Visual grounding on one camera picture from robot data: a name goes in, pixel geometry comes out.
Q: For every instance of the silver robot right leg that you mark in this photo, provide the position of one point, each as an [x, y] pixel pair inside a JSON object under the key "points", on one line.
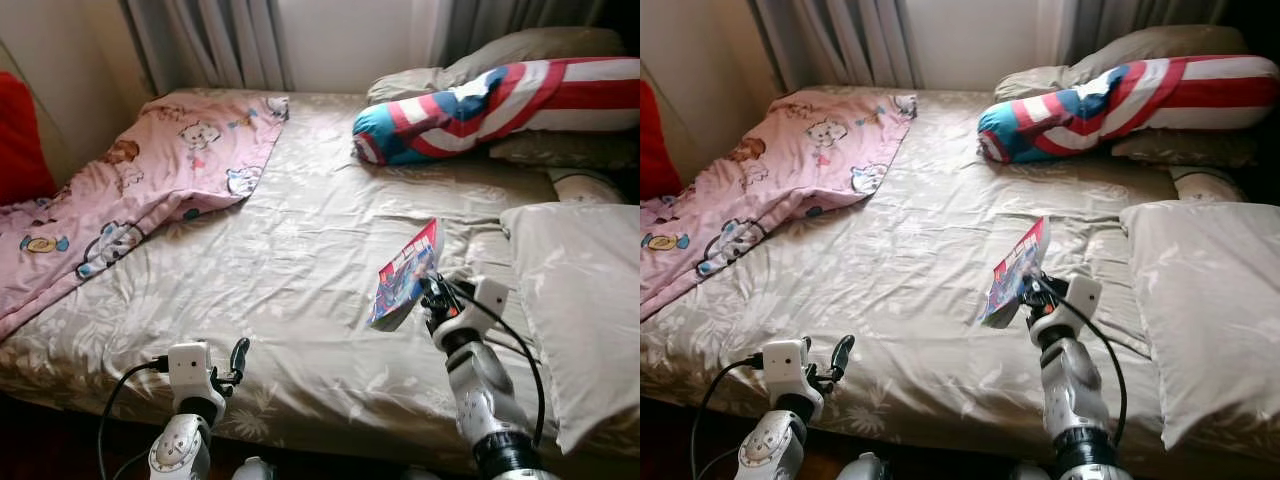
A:
{"points": [[1028, 472]]}

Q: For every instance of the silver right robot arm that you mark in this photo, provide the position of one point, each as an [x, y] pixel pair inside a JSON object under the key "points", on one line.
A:
{"points": [[1070, 390], [480, 390]]}

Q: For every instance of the grey window curtain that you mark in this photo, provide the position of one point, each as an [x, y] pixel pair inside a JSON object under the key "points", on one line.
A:
{"points": [[1120, 25], [840, 40], [210, 40]]}

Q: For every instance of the red white blue striped bolster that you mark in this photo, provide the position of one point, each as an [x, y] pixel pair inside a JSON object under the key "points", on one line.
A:
{"points": [[500, 100], [1130, 100]]}

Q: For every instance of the red folded mattress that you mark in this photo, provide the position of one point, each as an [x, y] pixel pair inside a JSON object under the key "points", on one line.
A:
{"points": [[20, 140], [655, 140]]}

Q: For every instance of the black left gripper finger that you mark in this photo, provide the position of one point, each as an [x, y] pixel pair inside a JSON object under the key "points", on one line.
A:
{"points": [[843, 350], [240, 352]]}

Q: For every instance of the beige floral bed sheet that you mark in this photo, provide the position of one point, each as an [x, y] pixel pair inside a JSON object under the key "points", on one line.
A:
{"points": [[920, 280], [300, 270]]}

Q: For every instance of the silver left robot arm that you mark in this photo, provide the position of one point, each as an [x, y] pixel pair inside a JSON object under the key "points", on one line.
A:
{"points": [[770, 450], [180, 450]]}

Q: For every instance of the small white cushion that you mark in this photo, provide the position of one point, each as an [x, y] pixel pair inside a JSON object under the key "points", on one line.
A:
{"points": [[1205, 185], [585, 185]]}

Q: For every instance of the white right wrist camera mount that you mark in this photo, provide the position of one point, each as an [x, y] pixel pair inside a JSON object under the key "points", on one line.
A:
{"points": [[492, 297], [1085, 295]]}

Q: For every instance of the pink cartoon print blanket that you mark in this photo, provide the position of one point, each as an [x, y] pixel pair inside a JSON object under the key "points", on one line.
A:
{"points": [[790, 170], [150, 180]]}

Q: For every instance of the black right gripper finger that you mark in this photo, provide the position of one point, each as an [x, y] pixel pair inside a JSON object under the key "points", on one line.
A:
{"points": [[1031, 283], [433, 288]]}

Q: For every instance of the flat beige floral pillow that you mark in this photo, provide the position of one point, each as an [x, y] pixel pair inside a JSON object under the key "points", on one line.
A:
{"points": [[570, 150], [1190, 148]]}

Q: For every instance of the red blue comic book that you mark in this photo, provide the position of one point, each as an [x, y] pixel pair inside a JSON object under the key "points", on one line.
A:
{"points": [[1012, 275], [400, 280]]}

